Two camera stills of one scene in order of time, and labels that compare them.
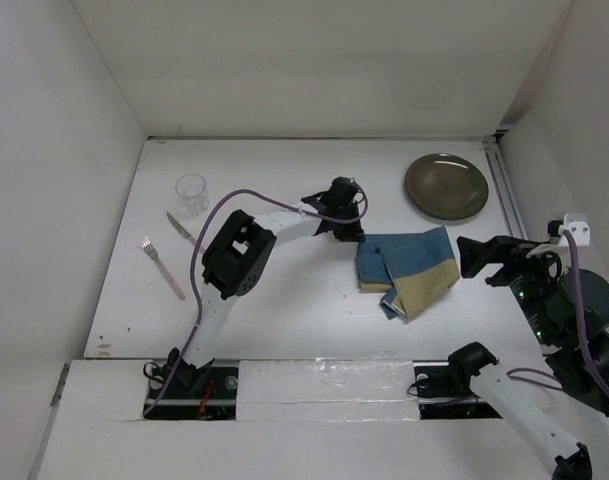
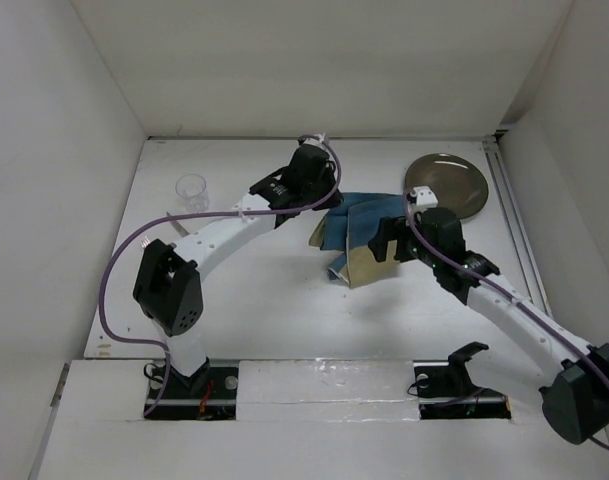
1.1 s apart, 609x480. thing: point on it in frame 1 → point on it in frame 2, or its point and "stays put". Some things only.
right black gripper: [474, 254] → [390, 228]
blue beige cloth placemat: [414, 268] → [347, 227]
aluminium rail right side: [505, 188] stays put
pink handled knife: [183, 233] stays put
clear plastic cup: [192, 188] stays put
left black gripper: [354, 234] → [328, 174]
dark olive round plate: [446, 187] stays put
